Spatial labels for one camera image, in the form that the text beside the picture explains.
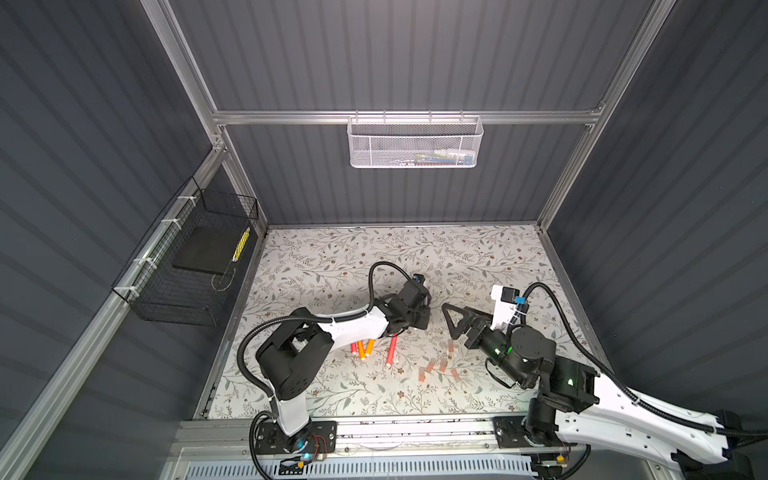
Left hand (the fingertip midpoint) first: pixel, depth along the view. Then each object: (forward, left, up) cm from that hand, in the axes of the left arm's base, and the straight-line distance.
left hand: (426, 312), depth 90 cm
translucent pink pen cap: (-14, -3, -6) cm, 16 cm away
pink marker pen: (-7, +22, -6) cm, 24 cm away
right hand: (-12, -2, +22) cm, 25 cm away
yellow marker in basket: (+9, +50, +22) cm, 55 cm away
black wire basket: (+2, +62, +22) cm, 65 cm away
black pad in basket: (+8, +56, +24) cm, 62 cm away
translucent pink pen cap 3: (-17, +3, -6) cm, 18 cm away
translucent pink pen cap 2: (-14, 0, -6) cm, 15 cm away
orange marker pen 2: (-8, +20, -6) cm, 23 cm away
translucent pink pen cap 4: (-17, -6, -6) cm, 19 cm away
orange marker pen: (-7, +18, -6) cm, 20 cm away
